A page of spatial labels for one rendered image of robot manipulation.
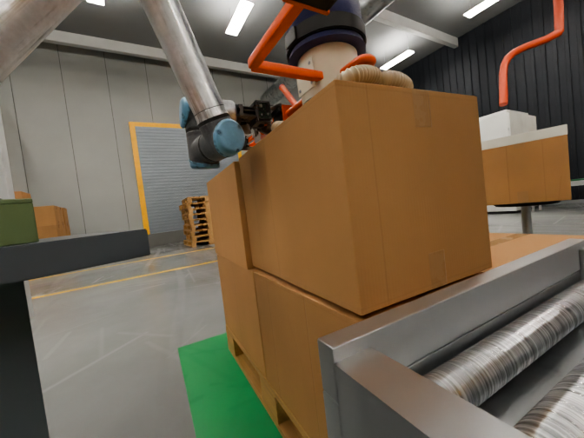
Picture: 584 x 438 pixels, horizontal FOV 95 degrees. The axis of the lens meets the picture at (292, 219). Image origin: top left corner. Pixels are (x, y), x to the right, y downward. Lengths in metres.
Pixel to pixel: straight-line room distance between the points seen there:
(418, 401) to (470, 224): 0.50
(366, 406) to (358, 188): 0.31
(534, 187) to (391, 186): 1.59
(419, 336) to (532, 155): 1.76
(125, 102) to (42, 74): 2.01
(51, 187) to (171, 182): 3.11
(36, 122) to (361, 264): 10.36
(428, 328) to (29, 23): 0.94
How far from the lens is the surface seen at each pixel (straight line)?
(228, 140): 0.75
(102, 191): 9.99
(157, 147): 10.10
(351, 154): 0.47
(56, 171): 10.20
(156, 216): 9.80
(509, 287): 0.57
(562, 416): 0.37
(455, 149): 0.69
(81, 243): 0.43
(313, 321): 0.65
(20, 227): 0.47
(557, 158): 2.06
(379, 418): 0.28
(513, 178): 2.07
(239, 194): 1.00
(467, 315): 0.47
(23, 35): 0.88
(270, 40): 0.61
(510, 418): 0.45
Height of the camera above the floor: 0.76
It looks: 3 degrees down
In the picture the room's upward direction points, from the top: 7 degrees counter-clockwise
